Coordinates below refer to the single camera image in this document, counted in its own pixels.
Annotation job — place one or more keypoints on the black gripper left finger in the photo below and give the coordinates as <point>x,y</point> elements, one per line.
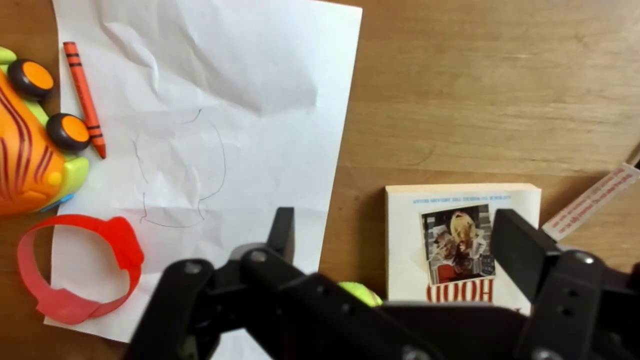
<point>267,307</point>

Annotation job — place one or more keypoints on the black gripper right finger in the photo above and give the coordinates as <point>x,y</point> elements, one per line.
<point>573,307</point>

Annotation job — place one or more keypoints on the green tennis ball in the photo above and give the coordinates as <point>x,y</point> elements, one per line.
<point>361,292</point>

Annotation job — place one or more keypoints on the striped stick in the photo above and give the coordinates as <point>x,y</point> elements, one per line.
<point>593,199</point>

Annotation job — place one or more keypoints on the small white paperback book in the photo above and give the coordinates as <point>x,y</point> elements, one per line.
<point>407,252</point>

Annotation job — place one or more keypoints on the white paper sheet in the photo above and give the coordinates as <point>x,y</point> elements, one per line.
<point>252,87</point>

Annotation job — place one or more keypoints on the red crayon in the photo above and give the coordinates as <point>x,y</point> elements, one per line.
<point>82,92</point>

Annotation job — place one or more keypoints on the orange toy car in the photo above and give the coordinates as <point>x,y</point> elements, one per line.
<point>27,152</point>

